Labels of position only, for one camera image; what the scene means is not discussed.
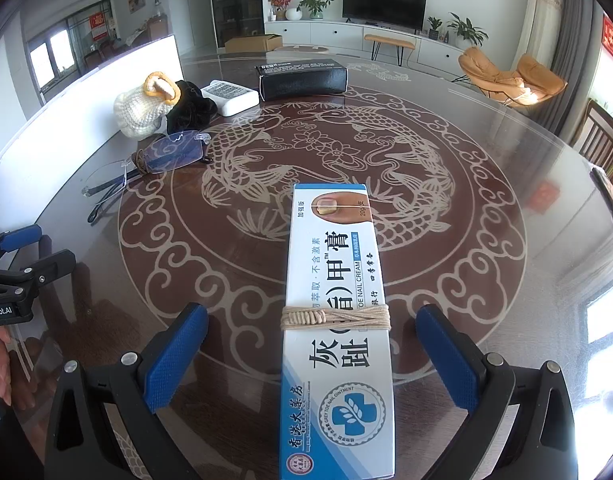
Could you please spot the black velvet scrunchie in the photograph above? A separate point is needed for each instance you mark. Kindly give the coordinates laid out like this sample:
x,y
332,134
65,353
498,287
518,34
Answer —
x,y
192,111

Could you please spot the black flat television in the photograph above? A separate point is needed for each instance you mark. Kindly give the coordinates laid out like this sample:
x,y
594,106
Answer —
x,y
405,13

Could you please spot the person's left hand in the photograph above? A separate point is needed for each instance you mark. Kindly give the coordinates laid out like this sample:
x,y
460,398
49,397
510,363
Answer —
x,y
5,376

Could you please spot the white knit pouch orange rim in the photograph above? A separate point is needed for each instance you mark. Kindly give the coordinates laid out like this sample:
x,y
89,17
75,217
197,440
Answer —
x,y
142,111

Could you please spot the clear rimless glasses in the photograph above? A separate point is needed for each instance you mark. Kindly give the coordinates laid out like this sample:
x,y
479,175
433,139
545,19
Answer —
x,y
163,155

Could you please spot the grey curtain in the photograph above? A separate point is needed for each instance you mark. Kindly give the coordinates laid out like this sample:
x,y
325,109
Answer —
x,y
575,61

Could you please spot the wooden dining chair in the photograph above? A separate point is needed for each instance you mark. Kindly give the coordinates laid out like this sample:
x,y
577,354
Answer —
x,y
593,138

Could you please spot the small wooden bench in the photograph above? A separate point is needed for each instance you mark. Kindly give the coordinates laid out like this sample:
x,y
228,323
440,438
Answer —
x,y
400,46

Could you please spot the orange lounge chair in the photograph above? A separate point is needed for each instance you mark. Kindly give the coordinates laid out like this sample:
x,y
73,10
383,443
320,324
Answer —
x,y
529,84

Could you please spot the white lotion bottle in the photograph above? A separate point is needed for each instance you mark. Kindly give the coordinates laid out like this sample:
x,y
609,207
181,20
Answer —
x,y
230,99

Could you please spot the black rectangular box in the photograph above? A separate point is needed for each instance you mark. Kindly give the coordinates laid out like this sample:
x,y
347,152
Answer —
x,y
302,78

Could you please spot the white tv cabinet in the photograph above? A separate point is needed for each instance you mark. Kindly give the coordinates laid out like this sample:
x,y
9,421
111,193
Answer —
x,y
348,38

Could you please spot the green potted plant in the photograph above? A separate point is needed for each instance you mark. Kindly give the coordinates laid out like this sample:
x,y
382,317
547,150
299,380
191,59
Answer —
x,y
314,8

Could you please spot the red flower vase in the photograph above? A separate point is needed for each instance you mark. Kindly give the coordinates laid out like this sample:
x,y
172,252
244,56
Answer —
x,y
279,8

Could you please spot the cardboard box on floor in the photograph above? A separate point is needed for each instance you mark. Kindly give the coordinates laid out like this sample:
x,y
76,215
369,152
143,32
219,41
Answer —
x,y
253,44

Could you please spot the blue white nail cream box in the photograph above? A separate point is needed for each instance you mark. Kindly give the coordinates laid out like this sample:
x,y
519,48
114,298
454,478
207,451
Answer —
x,y
337,403

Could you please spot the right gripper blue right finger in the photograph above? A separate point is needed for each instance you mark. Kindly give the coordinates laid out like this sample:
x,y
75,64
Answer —
x,y
540,444

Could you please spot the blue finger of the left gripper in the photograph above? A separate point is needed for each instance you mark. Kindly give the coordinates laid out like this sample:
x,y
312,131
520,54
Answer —
x,y
11,241
42,272

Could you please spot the leafy plant right of tv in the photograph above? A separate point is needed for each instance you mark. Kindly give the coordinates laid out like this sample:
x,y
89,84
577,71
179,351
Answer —
x,y
465,30

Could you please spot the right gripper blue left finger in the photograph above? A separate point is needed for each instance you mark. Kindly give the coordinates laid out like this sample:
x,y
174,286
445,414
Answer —
x,y
81,443

